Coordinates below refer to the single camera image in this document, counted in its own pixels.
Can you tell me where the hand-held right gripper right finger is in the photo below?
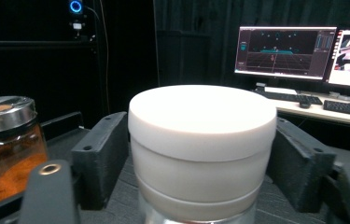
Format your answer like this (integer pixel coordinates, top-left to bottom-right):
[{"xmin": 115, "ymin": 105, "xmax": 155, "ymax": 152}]
[{"xmin": 265, "ymin": 116, "xmax": 337, "ymax": 214}]

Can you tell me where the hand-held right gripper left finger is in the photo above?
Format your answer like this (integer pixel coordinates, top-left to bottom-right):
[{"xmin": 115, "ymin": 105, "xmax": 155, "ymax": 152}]
[{"xmin": 71, "ymin": 111, "xmax": 130, "ymax": 210}]

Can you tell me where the black two-tier shelf rack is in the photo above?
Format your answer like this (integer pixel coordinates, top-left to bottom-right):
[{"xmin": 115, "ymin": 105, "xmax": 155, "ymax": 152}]
[{"xmin": 0, "ymin": 111, "xmax": 350, "ymax": 224}]

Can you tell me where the orange spice jar silver lid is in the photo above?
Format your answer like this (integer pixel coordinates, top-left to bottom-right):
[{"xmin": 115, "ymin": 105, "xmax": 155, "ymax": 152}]
[{"xmin": 0, "ymin": 95, "xmax": 49, "ymax": 208}]

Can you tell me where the white plastic bottle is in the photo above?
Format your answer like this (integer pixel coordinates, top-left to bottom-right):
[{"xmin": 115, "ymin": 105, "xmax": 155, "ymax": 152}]
[{"xmin": 128, "ymin": 84, "xmax": 278, "ymax": 224}]

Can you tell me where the white office desk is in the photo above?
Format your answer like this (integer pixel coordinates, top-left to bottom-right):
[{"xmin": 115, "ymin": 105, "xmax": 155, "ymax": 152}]
[{"xmin": 264, "ymin": 86, "xmax": 350, "ymax": 129}]

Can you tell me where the black keyboard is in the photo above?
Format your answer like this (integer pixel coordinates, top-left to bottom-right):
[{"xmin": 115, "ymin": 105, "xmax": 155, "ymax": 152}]
[
  {"xmin": 253, "ymin": 90, "xmax": 324, "ymax": 105},
  {"xmin": 323, "ymin": 99, "xmax": 350, "ymax": 119}
]

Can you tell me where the monitor with dark screen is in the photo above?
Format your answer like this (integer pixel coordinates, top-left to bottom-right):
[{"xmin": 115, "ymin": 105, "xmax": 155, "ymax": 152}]
[{"xmin": 233, "ymin": 25, "xmax": 338, "ymax": 81}]

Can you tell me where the black metal stand bar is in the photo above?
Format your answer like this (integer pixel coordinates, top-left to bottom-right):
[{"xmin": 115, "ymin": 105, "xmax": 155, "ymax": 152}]
[{"xmin": 0, "ymin": 39, "xmax": 100, "ymax": 52}]

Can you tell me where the black curtain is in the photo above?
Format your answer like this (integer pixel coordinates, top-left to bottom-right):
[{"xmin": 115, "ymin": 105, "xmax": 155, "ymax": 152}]
[{"xmin": 153, "ymin": 0, "xmax": 350, "ymax": 90}]

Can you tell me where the thin black camera cable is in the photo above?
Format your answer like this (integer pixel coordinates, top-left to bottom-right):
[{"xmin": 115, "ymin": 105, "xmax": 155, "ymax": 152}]
[{"xmin": 84, "ymin": 0, "xmax": 111, "ymax": 114}]

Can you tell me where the camera with blue ring light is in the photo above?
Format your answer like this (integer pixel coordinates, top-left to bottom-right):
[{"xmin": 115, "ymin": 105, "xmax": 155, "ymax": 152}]
[{"xmin": 68, "ymin": 0, "xmax": 85, "ymax": 40}]

